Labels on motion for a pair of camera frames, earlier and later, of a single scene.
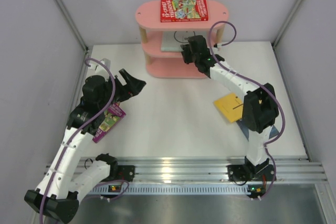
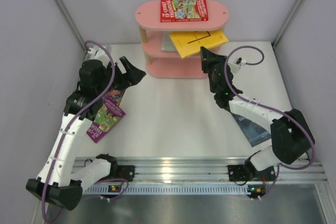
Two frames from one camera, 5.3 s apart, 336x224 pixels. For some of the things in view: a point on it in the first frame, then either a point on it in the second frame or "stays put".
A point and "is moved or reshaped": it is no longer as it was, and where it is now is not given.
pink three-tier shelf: x=161 y=42 stays put
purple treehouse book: x=113 y=117 stays put
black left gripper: x=133 y=86 -> x=132 y=76
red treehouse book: x=184 y=10 stays put
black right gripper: x=187 y=53 -> x=208 y=59
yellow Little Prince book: x=232 y=106 is moved or reshaped
